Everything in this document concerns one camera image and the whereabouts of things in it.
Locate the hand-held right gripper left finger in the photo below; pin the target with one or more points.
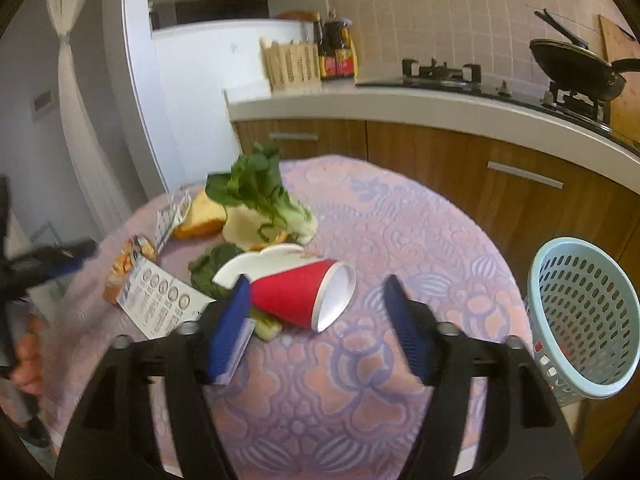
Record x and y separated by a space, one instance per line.
227 340

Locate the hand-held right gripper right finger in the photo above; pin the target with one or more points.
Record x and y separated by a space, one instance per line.
410 335

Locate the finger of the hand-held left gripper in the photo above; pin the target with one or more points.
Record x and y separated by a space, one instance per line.
55 262

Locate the green vegetable stalk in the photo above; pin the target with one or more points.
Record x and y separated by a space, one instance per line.
265 327

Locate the orange snack wrapper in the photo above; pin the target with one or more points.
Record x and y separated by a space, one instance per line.
122 265

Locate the red paper cup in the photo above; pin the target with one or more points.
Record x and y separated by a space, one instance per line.
290 295

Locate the dark green leaf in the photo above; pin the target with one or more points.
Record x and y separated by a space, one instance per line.
210 265

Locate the white plastic lid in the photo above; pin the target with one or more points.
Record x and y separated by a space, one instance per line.
250 262

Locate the pale bread slice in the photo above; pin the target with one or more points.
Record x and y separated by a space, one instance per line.
242 227

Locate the silver printed wrapper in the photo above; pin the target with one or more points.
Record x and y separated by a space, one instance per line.
167 222

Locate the light blue plastic basket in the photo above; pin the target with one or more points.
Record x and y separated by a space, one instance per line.
534 310

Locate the yellow bread slice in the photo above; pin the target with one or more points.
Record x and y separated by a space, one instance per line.
205 212

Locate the bok choy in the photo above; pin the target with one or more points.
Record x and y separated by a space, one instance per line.
260 180

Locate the person's left hand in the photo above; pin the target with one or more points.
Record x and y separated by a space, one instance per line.
31 360

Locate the pink floral printed blanket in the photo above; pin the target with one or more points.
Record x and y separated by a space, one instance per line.
350 400

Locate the white curtain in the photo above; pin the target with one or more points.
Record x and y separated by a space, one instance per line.
75 110

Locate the plain wooden cabinet panel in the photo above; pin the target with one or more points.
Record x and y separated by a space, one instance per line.
425 160

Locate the white kitchen counter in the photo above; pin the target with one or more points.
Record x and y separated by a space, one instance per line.
450 105

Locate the black glass gas stove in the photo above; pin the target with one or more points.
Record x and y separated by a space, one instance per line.
450 82

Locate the beige utensil basket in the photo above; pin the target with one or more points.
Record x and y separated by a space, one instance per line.
292 67

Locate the yellow oil bottle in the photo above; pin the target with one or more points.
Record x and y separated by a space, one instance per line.
355 57

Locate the large soy sauce bottle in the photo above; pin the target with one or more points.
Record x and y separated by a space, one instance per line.
337 55

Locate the slim dark sauce bottle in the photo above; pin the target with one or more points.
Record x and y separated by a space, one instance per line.
317 50

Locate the black wok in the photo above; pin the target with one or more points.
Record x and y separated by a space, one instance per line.
575 67

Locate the brown wooden tray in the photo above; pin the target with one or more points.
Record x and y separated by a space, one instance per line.
300 16

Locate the wooden cutting board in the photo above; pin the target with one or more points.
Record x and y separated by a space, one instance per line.
620 55

